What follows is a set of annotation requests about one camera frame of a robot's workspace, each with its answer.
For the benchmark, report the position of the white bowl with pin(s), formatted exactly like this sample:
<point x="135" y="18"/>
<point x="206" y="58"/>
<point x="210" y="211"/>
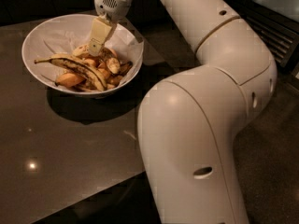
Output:
<point x="33" y="48"/>

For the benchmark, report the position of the spotted yellow banana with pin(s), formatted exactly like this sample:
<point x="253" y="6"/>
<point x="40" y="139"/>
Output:
<point x="106" y="58"/>

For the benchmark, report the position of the dark base cabinets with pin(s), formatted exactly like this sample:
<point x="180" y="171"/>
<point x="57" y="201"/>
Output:
<point x="16" y="11"/>

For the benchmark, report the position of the dark bruised banana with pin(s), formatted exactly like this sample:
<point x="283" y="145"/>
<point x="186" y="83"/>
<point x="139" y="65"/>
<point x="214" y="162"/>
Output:
<point x="78" y="66"/>

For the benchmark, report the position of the orange fruit piece left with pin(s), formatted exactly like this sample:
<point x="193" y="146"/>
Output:
<point x="68" y="80"/>

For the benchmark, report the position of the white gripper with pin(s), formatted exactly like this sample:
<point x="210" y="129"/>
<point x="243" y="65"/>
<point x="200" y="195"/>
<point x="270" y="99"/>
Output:
<point x="112" y="6"/>

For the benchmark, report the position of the small dark banana piece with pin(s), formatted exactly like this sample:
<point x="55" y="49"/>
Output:
<point x="125" y="67"/>

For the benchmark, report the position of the orange fruit piece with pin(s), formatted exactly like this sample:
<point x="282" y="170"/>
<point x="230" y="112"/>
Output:
<point x="104" y="72"/>
<point x="68" y="80"/>

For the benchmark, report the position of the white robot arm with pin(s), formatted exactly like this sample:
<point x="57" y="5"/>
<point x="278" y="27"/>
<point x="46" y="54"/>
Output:
<point x="187" y="123"/>

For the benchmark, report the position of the white paper liner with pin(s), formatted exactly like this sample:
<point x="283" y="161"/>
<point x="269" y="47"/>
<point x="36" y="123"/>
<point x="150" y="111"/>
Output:
<point x="65" y="34"/>

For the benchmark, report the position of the orange fruit piece centre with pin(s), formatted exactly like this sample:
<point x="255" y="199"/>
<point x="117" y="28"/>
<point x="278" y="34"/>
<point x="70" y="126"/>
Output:
<point x="104" y="72"/>

